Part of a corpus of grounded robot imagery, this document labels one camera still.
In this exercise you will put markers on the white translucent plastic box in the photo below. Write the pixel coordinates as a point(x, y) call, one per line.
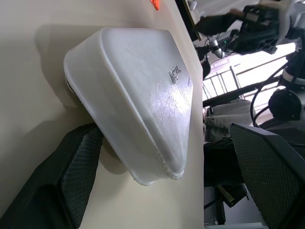
point(133, 95)

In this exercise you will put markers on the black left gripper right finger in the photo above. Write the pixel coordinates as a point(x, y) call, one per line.
point(274, 171)

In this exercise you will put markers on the wooden board with dark edge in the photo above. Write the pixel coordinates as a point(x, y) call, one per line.
point(191, 16)

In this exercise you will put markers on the black metal railing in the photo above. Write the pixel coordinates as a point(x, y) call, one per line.
point(219, 83)

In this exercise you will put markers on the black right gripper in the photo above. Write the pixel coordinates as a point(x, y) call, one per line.
point(257, 31)

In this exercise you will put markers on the grey crumpled cloth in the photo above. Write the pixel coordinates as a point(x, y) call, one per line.
point(226, 119)

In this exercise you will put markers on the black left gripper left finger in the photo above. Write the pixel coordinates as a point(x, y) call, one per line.
point(47, 181)

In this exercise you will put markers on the orange and teal backpack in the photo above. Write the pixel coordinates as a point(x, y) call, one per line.
point(155, 3)

